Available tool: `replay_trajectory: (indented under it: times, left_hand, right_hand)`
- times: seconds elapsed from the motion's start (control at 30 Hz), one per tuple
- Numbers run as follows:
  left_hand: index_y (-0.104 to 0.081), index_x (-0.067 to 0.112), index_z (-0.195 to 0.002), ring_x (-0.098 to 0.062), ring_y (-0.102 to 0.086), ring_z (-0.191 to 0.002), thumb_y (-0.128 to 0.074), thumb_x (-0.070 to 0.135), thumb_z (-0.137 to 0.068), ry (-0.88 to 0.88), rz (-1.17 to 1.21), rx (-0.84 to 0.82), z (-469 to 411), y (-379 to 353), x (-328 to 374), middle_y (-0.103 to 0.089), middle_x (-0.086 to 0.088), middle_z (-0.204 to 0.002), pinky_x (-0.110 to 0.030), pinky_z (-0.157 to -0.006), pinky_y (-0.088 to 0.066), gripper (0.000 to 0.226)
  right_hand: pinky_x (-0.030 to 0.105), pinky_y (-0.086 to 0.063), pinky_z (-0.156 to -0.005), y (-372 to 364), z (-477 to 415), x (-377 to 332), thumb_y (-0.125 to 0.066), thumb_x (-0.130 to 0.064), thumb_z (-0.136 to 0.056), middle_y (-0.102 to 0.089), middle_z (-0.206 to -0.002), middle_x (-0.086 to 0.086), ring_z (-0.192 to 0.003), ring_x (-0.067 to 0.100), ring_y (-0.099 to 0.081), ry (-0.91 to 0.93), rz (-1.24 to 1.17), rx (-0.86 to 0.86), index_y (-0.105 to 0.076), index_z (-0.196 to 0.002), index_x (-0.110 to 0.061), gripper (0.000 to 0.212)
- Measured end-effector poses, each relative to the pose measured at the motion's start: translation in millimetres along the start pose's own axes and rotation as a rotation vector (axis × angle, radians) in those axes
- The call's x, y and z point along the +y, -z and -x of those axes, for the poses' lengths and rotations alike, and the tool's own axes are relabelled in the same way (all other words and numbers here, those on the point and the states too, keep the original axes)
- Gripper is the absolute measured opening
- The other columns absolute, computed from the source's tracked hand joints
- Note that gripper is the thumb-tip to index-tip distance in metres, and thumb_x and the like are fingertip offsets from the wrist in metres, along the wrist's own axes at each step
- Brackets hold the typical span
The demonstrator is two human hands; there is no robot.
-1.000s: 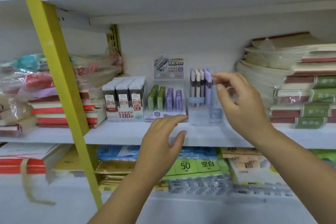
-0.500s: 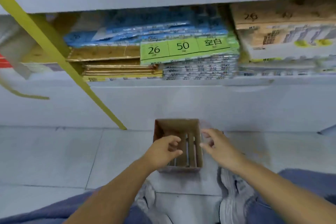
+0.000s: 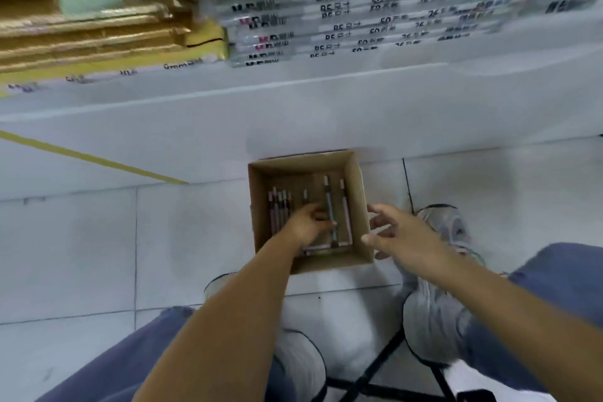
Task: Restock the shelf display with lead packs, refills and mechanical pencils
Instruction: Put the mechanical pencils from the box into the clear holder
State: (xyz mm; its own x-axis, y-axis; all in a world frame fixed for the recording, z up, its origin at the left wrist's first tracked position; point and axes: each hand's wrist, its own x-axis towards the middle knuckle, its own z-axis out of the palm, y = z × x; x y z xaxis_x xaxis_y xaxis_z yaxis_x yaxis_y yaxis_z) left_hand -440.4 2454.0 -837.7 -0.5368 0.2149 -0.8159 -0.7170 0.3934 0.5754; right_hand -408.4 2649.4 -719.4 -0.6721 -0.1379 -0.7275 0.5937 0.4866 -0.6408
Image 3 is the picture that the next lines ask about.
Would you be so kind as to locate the person's right hand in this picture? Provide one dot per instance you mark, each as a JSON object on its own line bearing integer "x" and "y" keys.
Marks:
{"x": 410, "y": 241}

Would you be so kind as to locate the person's left hand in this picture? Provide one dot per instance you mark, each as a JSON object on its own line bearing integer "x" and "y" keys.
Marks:
{"x": 304, "y": 225}

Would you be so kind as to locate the person's left fingers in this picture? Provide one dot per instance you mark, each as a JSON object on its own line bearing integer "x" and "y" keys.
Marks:
{"x": 321, "y": 218}

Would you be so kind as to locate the person's right fingers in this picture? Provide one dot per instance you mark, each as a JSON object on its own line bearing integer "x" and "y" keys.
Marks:
{"x": 380, "y": 220}

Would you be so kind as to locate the person's right forearm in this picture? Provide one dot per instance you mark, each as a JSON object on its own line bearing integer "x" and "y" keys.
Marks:
{"x": 518, "y": 321}

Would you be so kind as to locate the person's left forearm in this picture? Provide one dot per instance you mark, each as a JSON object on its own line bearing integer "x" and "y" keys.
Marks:
{"x": 235, "y": 321}

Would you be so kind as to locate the grey blue pen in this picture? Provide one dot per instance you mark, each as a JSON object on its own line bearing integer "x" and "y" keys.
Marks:
{"x": 329, "y": 199}

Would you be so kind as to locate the white pen with dark tip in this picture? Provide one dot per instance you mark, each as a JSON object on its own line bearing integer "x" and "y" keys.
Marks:
{"x": 345, "y": 211}

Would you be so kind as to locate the row of dark pens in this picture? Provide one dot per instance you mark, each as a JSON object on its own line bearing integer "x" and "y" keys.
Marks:
{"x": 279, "y": 211}

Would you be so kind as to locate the open brown cardboard box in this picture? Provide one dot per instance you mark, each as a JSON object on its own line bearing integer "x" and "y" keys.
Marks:
{"x": 308, "y": 168}

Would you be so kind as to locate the person's grey right sneaker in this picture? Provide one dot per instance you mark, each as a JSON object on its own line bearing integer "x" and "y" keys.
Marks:
{"x": 454, "y": 225}

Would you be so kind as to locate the person's grey sneaker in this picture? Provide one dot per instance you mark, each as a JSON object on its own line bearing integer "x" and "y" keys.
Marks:
{"x": 217, "y": 286}
{"x": 454, "y": 225}

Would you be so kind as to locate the person's grey left sneaker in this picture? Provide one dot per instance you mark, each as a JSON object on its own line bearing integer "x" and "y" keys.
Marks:
{"x": 217, "y": 286}

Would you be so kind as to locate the yellow foam board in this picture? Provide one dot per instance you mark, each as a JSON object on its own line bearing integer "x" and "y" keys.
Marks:
{"x": 207, "y": 46}

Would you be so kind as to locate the stack of clear printed sheets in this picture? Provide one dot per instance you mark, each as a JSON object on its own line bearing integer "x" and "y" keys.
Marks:
{"x": 377, "y": 1}

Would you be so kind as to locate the person's left leg blue jeans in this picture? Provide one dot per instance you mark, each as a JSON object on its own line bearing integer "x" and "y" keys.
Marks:
{"x": 117, "y": 359}

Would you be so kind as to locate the black metal stool frame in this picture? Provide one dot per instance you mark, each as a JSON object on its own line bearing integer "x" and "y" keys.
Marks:
{"x": 377, "y": 364}

